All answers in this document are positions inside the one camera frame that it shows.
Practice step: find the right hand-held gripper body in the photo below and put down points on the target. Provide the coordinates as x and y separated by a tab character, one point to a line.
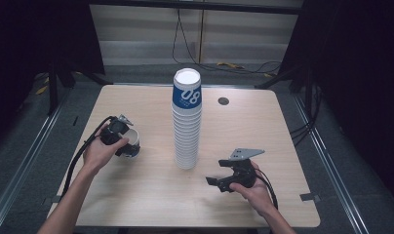
242	172

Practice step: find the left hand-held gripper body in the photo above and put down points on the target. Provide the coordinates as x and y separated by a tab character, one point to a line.
113	131

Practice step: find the white blue single paper cup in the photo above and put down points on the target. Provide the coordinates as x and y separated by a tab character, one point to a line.
133	136

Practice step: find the stack of white paper cups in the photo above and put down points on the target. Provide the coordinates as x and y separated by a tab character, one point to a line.
186	130

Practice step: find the person's right hand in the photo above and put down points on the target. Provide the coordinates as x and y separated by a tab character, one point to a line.
255	195

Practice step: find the person's left hand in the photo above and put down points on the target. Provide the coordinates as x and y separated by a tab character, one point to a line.
99	154

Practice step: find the grey tape piece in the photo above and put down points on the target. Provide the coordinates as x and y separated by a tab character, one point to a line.
309	197
52	200

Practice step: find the black stand leg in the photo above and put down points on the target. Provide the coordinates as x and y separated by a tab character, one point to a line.
52	87

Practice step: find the yellow tape strip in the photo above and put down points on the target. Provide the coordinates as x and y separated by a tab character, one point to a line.
230	65
41	90

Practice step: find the black curtain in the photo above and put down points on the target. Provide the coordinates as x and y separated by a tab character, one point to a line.
354	65

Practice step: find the metal floor rail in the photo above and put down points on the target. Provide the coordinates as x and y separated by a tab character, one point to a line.
26	156
328	169

